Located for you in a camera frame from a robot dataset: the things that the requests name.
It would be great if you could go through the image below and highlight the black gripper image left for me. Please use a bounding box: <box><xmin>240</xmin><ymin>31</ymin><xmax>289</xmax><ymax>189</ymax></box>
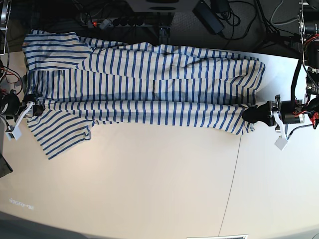
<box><xmin>0</xmin><ymin>92</ymin><xmax>45</xmax><ymax>117</ymax></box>

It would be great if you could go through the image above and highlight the black power strip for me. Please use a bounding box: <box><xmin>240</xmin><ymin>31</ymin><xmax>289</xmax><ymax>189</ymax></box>
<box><xmin>86</xmin><ymin>17</ymin><xmax>149</xmax><ymax>29</ymax></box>

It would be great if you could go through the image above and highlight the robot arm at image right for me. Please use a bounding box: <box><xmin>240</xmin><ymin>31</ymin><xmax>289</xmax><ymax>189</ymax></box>
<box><xmin>242</xmin><ymin>0</ymin><xmax>319</xmax><ymax>128</ymax></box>

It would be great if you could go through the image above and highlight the black table clamp mount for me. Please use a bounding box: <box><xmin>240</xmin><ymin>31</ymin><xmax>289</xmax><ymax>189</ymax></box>
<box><xmin>159</xmin><ymin>27</ymin><xmax>170</xmax><ymax>45</ymax></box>

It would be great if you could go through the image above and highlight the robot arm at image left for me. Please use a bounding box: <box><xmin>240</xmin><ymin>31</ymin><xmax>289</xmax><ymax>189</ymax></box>
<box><xmin>0</xmin><ymin>0</ymin><xmax>44</xmax><ymax>120</ymax></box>

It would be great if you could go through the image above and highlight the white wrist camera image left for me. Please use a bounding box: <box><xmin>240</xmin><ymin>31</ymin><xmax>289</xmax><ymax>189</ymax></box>
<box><xmin>5</xmin><ymin>101</ymin><xmax>36</xmax><ymax>140</ymax></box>

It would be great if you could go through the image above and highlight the blue white striped T-shirt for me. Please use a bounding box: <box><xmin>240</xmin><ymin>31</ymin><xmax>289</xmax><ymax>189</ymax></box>
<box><xmin>22</xmin><ymin>30</ymin><xmax>265</xmax><ymax>159</ymax></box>

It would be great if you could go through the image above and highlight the black power adapter brick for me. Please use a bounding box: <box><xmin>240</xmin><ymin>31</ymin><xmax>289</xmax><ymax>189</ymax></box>
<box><xmin>193</xmin><ymin>0</ymin><xmax>224</xmax><ymax>35</ymax></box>

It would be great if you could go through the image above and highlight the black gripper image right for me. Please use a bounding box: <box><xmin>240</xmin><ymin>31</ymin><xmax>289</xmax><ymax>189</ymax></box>
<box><xmin>242</xmin><ymin>101</ymin><xmax>305</xmax><ymax>126</ymax></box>

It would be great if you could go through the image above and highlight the dark object at left edge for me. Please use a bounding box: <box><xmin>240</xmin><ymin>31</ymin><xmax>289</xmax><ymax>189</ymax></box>
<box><xmin>0</xmin><ymin>155</ymin><xmax>13</xmax><ymax>178</ymax></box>

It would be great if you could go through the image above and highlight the black tripod stand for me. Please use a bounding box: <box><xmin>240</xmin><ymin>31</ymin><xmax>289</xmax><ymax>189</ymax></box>
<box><xmin>253</xmin><ymin>0</ymin><xmax>300</xmax><ymax>55</ymax></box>

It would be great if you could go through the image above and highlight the grey cable on floor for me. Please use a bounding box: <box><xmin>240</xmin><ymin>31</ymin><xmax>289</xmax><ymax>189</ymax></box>
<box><xmin>270</xmin><ymin>0</ymin><xmax>297</xmax><ymax>25</ymax></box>

